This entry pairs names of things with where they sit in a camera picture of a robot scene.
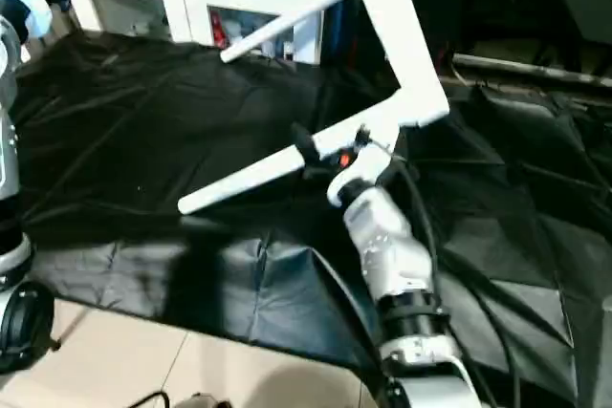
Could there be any black table mat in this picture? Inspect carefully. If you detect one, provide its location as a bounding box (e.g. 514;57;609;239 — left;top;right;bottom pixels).
0;31;612;407

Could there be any red bottle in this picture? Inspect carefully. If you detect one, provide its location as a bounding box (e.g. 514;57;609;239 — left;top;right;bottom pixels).
210;14;229;50

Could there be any silver metal rod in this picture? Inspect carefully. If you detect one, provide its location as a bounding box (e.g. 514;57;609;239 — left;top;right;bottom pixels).
449;53;612;92

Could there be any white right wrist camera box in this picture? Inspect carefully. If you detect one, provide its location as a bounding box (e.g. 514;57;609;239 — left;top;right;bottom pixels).
327;148;395;208

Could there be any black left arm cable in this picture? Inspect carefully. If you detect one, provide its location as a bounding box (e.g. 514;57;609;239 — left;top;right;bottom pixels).
126;389;175;408

